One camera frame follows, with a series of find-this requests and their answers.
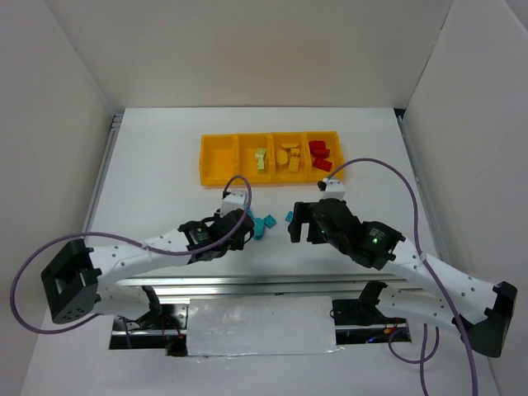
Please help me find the teal square lego brick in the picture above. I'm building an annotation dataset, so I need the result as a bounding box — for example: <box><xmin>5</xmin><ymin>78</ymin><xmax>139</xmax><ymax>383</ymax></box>
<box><xmin>285</xmin><ymin>211</ymin><xmax>294</xmax><ymax>223</ymax></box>
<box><xmin>263</xmin><ymin>214</ymin><xmax>276</xmax><ymax>229</ymax></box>

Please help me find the teal oval lego brick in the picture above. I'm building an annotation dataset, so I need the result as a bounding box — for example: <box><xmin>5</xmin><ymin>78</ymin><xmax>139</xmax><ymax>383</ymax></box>
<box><xmin>252</xmin><ymin>218</ymin><xmax>266</xmax><ymax>240</ymax></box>

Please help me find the red curved lego brick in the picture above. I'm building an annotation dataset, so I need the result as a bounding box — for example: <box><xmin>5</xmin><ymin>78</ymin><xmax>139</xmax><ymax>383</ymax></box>
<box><xmin>312</xmin><ymin>158</ymin><xmax>332</xmax><ymax>172</ymax></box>

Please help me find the yellow oval lego brick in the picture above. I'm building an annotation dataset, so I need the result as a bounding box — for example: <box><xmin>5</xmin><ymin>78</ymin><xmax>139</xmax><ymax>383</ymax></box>
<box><xmin>276</xmin><ymin>149</ymin><xmax>289</xmax><ymax>166</ymax></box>

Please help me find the red rectangular lego brick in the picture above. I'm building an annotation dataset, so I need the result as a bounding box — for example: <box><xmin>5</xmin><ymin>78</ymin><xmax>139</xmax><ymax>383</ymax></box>
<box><xmin>310</xmin><ymin>148</ymin><xmax>331</xmax><ymax>159</ymax></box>

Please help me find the red oval lego brick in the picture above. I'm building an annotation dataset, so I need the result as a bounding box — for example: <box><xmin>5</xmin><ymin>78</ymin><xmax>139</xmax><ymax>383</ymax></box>
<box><xmin>309</xmin><ymin>140</ymin><xmax>327</xmax><ymax>156</ymax></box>

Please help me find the light green rectangular lego brick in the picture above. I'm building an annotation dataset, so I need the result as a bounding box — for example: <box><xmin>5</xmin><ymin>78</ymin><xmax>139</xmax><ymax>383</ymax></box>
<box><xmin>254</xmin><ymin>148</ymin><xmax>266</xmax><ymax>162</ymax></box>

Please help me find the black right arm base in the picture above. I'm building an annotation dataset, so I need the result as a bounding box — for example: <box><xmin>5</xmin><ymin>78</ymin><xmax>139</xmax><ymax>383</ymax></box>
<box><xmin>329</xmin><ymin>280</ymin><xmax>411</xmax><ymax>346</ymax></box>

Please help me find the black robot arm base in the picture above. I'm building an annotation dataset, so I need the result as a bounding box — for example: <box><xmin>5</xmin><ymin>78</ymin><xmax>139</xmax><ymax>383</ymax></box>
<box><xmin>109</xmin><ymin>286</ymin><xmax>189</xmax><ymax>357</ymax></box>

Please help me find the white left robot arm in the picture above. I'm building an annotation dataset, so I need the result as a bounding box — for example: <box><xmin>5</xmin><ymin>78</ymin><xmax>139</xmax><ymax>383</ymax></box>
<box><xmin>41</xmin><ymin>209</ymin><xmax>254</xmax><ymax>324</ymax></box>

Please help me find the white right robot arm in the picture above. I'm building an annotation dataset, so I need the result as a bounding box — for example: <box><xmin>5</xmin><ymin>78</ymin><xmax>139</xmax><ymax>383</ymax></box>
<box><xmin>288</xmin><ymin>198</ymin><xmax>517</xmax><ymax>358</ymax></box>

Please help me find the yellow four-compartment bin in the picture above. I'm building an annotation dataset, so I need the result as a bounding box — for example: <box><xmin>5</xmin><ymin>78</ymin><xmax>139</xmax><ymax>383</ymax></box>
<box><xmin>199</xmin><ymin>131</ymin><xmax>344</xmax><ymax>186</ymax></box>

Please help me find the white foil covered panel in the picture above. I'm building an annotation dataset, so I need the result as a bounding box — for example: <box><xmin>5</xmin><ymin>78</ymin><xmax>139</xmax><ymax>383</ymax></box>
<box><xmin>186</xmin><ymin>296</ymin><xmax>337</xmax><ymax>356</ymax></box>

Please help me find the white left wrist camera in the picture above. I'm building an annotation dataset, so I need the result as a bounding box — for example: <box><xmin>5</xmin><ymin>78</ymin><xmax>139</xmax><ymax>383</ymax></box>
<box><xmin>219</xmin><ymin>190</ymin><xmax>248</xmax><ymax>215</ymax></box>

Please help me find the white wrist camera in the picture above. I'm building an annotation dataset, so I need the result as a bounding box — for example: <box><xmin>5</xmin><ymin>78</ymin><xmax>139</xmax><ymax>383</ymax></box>
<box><xmin>317</xmin><ymin>178</ymin><xmax>346</xmax><ymax>200</ymax></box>
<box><xmin>219</xmin><ymin>190</ymin><xmax>248</xmax><ymax>215</ymax></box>

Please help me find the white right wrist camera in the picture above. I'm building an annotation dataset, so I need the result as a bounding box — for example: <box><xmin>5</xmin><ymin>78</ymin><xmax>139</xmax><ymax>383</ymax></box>
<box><xmin>317</xmin><ymin>178</ymin><xmax>346</xmax><ymax>200</ymax></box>

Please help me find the aluminium table edge rail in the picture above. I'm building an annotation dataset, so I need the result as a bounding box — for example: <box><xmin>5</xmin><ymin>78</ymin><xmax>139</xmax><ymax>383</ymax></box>
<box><xmin>118</xmin><ymin>274</ymin><xmax>417</xmax><ymax>301</ymax></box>

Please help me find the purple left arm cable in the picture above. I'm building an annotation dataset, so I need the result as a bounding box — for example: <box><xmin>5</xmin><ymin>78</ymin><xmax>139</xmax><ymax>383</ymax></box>
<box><xmin>8</xmin><ymin>175</ymin><xmax>253</xmax><ymax>334</ymax></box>

